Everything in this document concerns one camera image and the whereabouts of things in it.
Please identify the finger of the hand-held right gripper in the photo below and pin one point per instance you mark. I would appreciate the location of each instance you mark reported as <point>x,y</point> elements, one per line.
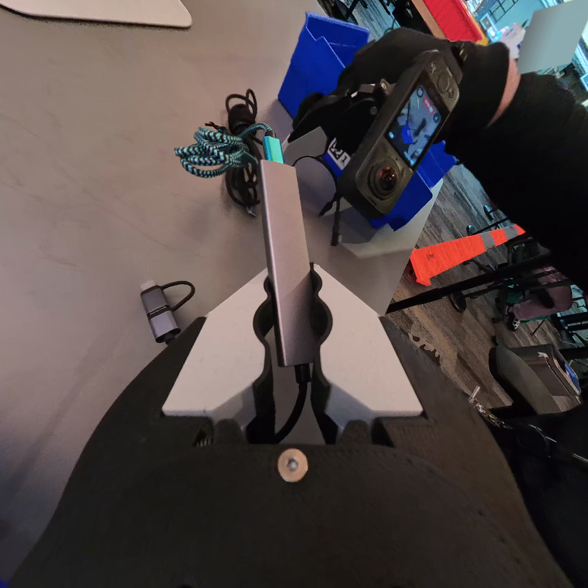
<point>312,140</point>

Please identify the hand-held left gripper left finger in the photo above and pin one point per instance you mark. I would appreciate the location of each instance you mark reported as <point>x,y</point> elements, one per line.
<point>216,363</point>

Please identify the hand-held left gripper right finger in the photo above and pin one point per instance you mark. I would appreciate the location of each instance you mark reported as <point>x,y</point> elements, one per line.
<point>367,363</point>

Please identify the blue plastic bin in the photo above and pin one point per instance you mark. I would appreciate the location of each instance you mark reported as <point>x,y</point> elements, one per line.
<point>317,69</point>

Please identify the grey usb hub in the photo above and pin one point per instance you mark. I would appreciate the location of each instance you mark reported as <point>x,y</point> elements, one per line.
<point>285,252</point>

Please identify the person's right forearm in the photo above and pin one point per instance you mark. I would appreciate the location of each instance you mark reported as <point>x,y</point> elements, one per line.
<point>542,160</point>

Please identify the person's right hand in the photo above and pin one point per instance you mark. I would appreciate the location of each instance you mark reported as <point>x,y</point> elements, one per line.
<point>395,50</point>

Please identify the orange traffic cone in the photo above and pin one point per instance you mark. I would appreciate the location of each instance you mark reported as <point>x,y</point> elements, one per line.
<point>441,257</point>

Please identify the red plastic bin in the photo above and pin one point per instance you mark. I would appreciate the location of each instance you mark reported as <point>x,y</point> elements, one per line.
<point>450,18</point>

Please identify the white monitor stand base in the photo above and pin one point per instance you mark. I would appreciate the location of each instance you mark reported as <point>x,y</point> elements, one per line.
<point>92,11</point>

